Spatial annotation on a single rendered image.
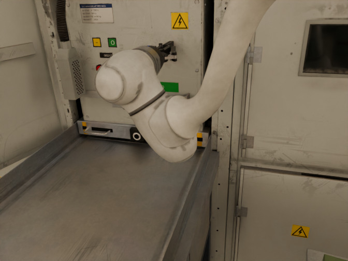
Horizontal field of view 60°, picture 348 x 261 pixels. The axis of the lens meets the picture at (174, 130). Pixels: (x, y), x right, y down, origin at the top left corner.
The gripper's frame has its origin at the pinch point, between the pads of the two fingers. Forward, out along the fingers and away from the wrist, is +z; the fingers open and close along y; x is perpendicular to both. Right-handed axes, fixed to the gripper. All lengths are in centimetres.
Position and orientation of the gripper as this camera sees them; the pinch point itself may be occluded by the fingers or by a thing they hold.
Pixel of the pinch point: (168, 47)
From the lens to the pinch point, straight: 100.8
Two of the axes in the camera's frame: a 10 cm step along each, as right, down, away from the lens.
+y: 9.6, 0.9, -2.6
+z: 2.8, -4.3, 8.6
